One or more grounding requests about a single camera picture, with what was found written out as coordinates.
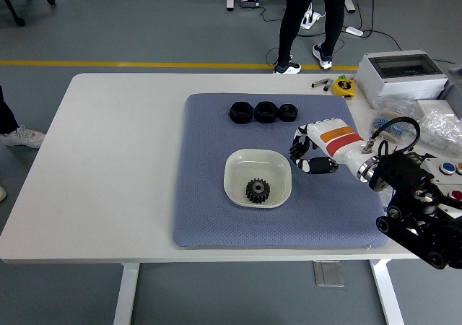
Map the white table leg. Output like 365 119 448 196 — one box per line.
369 259 405 325
113 262 140 325

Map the black office chair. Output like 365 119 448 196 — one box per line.
0 0 57 27

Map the white power strip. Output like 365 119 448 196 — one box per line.
300 2 322 30

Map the grey electrical enclosure box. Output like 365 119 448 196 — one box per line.
357 49 450 109

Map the metal floor plate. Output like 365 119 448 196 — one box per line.
313 260 345 287

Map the large black hex nut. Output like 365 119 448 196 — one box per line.
254 100 280 125
229 101 254 125

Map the grey button box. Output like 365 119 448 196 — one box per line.
421 154 462 215

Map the clear bag of screws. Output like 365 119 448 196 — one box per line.
419 110 462 157

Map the small black hex nut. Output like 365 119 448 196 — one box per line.
279 103 300 123

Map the person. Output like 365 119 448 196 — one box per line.
272 0 353 75
0 82 47 202

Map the white flat box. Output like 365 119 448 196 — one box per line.
417 99 453 119

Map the blue-grey padded mat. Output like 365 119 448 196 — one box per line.
172 92 393 249

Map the white square shallow box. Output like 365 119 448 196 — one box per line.
223 148 292 209

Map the grey metal case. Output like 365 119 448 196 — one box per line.
440 66 462 122

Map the large black gear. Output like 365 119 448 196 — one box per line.
245 178 270 205

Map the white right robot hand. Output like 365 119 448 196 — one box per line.
288 117 372 176

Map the clear plastic bag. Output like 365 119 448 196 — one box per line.
371 98 422 124

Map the yellow tape measure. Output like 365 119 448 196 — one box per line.
331 77 357 98

